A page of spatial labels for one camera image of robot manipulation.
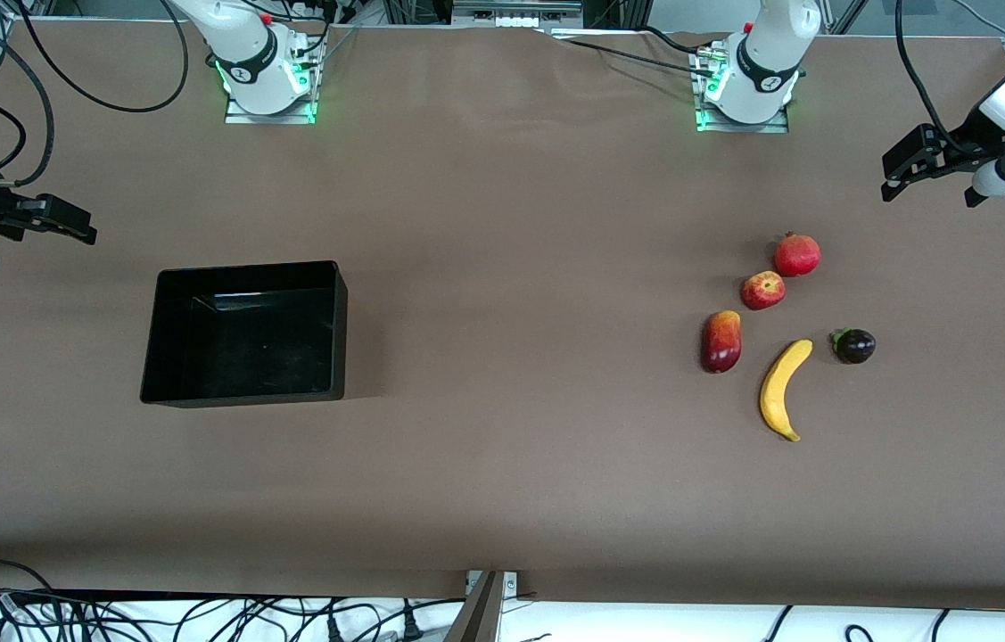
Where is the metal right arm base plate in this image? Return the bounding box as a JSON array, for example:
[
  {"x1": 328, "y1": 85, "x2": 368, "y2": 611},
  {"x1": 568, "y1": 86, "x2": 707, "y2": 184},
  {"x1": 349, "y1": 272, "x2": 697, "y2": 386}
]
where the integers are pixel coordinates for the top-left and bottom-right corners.
[{"x1": 224, "y1": 36, "x2": 325, "y2": 126}]

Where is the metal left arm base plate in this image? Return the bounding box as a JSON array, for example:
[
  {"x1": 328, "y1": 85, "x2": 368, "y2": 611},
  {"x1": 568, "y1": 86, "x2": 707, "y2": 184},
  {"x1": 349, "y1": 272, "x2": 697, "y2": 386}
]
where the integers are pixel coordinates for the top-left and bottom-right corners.
[{"x1": 689, "y1": 45, "x2": 792, "y2": 135}]

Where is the yellow banana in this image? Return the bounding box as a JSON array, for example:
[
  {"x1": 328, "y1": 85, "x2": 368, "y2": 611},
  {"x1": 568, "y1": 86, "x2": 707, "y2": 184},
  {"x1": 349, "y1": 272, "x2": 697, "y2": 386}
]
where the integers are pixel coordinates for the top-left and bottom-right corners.
[{"x1": 759, "y1": 338, "x2": 815, "y2": 443}]

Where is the silver metal frame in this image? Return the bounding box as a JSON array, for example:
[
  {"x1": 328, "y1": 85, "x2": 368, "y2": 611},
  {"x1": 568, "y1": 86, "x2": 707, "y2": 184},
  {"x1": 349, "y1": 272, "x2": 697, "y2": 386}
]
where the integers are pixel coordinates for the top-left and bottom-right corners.
[{"x1": 382, "y1": 0, "x2": 650, "y2": 29}]

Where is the red pomegranate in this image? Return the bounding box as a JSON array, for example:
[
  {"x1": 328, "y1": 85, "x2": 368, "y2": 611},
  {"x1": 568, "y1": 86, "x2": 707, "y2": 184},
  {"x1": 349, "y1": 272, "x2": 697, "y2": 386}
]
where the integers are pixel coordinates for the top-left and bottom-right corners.
[{"x1": 773, "y1": 231, "x2": 823, "y2": 278}]

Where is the black plastic box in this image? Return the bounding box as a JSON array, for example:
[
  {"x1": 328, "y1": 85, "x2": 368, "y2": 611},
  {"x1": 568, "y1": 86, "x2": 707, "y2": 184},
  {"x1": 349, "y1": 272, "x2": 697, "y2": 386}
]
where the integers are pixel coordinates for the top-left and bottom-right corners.
[{"x1": 139, "y1": 259, "x2": 350, "y2": 409}]

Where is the red mango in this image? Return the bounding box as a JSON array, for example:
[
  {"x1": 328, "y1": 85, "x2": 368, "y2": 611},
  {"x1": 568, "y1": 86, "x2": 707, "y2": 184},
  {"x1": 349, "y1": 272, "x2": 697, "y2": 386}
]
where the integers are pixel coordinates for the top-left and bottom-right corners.
[{"x1": 700, "y1": 309, "x2": 744, "y2": 375}]

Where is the red apple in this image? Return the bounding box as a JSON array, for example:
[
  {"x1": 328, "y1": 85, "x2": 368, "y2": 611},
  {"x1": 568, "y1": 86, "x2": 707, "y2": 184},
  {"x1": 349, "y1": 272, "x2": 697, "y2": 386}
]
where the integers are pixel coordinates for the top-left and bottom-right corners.
[{"x1": 740, "y1": 270, "x2": 787, "y2": 312}]

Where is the metal table bracket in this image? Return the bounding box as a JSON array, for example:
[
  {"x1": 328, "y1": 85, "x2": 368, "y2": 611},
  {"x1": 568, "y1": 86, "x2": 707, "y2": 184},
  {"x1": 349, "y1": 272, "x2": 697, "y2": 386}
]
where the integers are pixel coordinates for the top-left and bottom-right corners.
[{"x1": 444, "y1": 569, "x2": 521, "y2": 642}]

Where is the dark purple eggplant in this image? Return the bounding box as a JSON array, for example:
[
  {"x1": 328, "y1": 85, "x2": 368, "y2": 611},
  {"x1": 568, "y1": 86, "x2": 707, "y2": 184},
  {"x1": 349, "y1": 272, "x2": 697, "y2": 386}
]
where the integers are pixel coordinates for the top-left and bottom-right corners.
[{"x1": 829, "y1": 327, "x2": 877, "y2": 366}]

